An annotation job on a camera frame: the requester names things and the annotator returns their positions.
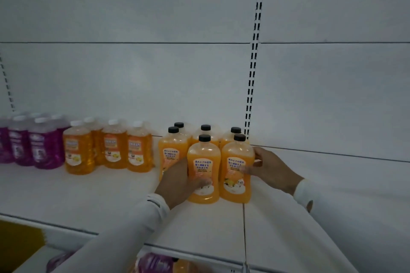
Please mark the person's left forearm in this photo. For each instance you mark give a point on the person's left forearm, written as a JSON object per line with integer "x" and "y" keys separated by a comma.
{"x": 121, "y": 237}

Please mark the orange bottle with black cap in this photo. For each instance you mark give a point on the orange bottle with black cap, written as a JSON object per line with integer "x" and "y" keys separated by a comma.
{"x": 236, "y": 173}
{"x": 203, "y": 160}

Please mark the group of purple bottles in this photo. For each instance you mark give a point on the group of purple bottles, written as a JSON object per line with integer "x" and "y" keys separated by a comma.
{"x": 41, "y": 148}

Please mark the person's right forearm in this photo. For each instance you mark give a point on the person's right forearm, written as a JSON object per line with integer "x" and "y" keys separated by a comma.
{"x": 323, "y": 218}

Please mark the orange bottle with white cap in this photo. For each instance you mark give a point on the orange bottle with white cap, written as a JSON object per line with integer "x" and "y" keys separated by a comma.
{"x": 96, "y": 144}
{"x": 139, "y": 154}
{"x": 114, "y": 151}
{"x": 78, "y": 154}

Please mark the white metal shelf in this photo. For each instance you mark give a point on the white metal shelf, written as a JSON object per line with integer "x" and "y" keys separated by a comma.
{"x": 96, "y": 199}

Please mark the person's left thumb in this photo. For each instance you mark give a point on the person's left thumb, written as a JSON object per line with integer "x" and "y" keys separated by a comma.
{"x": 201, "y": 182}

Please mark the person's right thumb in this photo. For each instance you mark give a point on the person's right thumb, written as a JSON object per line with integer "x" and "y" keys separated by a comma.
{"x": 253, "y": 169}

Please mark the purple bottle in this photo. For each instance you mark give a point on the purple bottle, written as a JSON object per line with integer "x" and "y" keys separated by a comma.
{"x": 155, "y": 264}

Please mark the group of black-capped orange bottles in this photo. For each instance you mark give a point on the group of black-capped orange bottles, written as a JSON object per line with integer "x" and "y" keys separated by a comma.
{"x": 171, "y": 151}

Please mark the person's left hand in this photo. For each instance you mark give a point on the person's left hand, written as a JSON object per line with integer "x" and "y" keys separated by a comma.
{"x": 174, "y": 183}

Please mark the slotted shelf upright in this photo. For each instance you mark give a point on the slotted shelf upright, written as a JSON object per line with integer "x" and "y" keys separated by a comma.
{"x": 254, "y": 58}
{"x": 7, "y": 84}

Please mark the person's right hand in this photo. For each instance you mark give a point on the person's right hand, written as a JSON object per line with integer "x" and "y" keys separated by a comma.
{"x": 275, "y": 170}

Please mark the yellow board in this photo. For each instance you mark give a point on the yellow board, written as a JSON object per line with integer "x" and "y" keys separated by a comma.
{"x": 17, "y": 247}

